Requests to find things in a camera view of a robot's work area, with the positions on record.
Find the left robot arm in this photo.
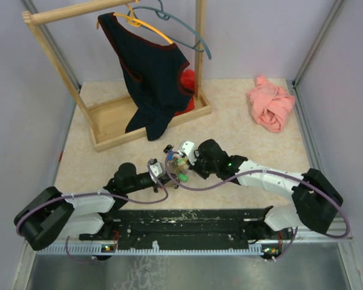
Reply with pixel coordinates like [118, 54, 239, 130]
[14, 159, 175, 251]

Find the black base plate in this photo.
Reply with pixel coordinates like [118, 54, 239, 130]
[45, 207, 294, 251]

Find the yellow hanger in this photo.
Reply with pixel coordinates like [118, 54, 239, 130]
[113, 4, 174, 44]

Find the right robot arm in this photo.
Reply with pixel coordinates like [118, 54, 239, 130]
[187, 139, 343, 239]

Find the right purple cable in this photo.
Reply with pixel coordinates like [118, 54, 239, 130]
[165, 149, 352, 262]

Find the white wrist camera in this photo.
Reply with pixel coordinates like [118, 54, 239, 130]
[148, 159, 165, 183]
[177, 141, 197, 165]

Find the dark navy tank top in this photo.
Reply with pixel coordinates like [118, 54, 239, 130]
[97, 13, 194, 141]

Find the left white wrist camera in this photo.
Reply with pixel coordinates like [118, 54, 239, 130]
[148, 159, 165, 183]

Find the wooden clothes rack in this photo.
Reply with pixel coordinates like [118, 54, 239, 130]
[22, 1, 212, 152]

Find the green key tag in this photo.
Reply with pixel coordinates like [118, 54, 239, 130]
[179, 173, 189, 182]

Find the pink cloth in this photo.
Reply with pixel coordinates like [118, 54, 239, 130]
[246, 76, 295, 133]

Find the red cloth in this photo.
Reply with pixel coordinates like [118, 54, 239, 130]
[174, 69, 195, 116]

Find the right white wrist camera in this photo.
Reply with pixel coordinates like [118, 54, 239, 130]
[177, 141, 197, 165]

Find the grey-blue hanger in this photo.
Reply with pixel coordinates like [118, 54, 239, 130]
[132, 1, 212, 60]

